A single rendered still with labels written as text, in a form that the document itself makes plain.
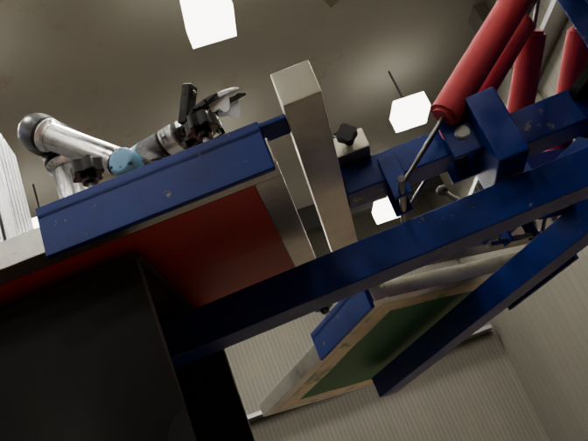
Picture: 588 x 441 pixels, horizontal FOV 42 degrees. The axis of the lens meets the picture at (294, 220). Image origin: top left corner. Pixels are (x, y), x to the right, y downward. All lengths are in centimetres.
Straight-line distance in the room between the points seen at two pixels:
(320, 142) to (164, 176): 21
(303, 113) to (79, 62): 740
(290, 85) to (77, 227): 31
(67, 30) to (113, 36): 47
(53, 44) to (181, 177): 711
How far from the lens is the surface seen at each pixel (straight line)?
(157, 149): 212
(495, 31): 128
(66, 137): 214
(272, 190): 102
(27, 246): 102
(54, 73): 838
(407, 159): 123
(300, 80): 94
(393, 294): 165
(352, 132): 118
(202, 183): 95
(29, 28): 784
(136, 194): 97
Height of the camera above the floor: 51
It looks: 24 degrees up
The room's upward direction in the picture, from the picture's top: 22 degrees counter-clockwise
